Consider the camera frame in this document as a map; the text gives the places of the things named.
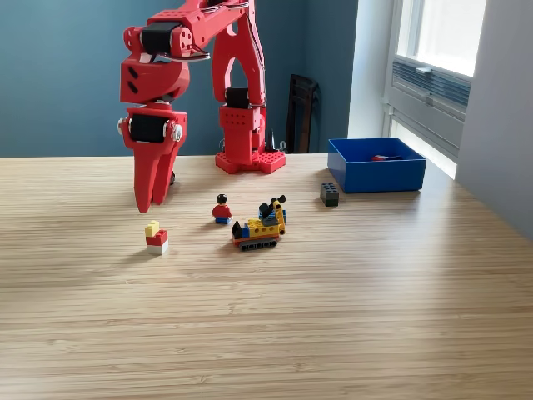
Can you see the red and white square brick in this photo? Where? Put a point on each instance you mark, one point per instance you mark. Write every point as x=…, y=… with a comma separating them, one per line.
x=379, y=158

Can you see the blue plastic bin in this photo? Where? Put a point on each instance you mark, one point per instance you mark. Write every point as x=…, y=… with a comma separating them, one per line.
x=383, y=177

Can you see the dark red toy car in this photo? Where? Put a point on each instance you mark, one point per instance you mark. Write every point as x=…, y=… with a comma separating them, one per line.
x=173, y=178

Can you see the small yellow brick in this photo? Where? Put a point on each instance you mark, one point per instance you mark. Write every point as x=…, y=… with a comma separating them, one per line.
x=151, y=228

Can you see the toy figure red shirt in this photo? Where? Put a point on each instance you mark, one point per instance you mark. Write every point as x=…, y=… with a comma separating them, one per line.
x=222, y=211

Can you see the red over white brick stack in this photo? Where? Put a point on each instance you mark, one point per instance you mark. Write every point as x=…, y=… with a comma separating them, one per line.
x=157, y=243

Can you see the yellow toy digger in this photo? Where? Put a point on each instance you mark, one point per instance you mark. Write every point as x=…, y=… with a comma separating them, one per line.
x=258, y=229

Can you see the black brick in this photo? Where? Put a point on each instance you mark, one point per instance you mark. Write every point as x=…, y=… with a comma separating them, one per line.
x=329, y=196

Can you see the white window latch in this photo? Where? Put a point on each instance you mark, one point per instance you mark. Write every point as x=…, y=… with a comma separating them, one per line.
x=424, y=69

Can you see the grey pleated window blind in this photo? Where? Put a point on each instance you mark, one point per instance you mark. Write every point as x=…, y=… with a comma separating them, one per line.
x=449, y=89

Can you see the white window frame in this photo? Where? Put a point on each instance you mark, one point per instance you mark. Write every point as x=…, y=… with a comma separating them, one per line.
x=441, y=33

